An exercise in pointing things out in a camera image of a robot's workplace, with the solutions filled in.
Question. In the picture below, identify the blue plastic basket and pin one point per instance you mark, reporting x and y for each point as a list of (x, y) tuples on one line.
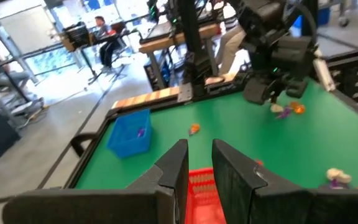
[(126, 140)]

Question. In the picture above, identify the person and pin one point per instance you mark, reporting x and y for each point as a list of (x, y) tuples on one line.
[(228, 49), (104, 40)]

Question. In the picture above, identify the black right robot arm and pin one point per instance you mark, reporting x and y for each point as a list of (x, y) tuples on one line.
[(259, 18)]

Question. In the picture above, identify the green table mat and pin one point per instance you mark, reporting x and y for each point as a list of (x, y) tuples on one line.
[(259, 140)]

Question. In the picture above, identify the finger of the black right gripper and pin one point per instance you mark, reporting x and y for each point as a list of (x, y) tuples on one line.
[(272, 98)]

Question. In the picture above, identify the cream plastic skull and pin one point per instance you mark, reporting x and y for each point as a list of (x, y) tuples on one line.
[(276, 108), (332, 173)]

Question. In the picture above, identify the small pieces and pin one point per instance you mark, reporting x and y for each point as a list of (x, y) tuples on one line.
[(344, 178)]

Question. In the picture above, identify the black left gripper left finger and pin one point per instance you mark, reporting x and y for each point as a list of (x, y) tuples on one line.
[(172, 180)]

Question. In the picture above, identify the black slatted crate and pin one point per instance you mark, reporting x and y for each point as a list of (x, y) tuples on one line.
[(78, 35)]

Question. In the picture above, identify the wooden workbench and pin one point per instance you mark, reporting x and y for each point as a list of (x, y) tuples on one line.
[(166, 42)]

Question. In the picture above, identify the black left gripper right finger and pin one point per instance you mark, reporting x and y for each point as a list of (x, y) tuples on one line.
[(238, 186)]

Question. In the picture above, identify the red plastic basket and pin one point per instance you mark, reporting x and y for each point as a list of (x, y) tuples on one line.
[(204, 199)]

